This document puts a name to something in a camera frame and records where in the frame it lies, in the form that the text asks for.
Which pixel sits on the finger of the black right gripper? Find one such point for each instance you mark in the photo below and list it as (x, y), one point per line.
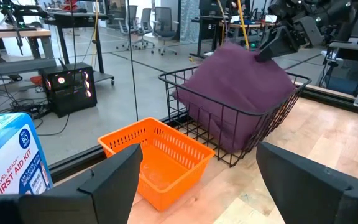
(278, 45)

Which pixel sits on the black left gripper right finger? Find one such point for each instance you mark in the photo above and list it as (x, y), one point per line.
(315, 199)

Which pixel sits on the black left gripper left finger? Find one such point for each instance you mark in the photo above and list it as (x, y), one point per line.
(73, 205)

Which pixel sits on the maroon cloth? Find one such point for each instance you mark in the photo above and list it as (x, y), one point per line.
(238, 81)

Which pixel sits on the background black robot arm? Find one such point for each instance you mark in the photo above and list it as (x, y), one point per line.
(14, 12)

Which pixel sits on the orange plastic basket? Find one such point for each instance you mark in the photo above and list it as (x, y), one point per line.
(179, 174)

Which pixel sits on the blue first aid kit box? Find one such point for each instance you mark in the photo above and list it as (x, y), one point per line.
(8, 155)

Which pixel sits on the grey office chair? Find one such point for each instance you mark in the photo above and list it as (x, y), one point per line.
(165, 28)
(126, 21)
(145, 25)

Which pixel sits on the black computer tower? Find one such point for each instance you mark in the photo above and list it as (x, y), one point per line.
(70, 90)

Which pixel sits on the black wheeled desk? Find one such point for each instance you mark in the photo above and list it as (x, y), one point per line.
(73, 21)

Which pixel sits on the wooden top desk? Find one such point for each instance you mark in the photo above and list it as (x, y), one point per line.
(11, 32)

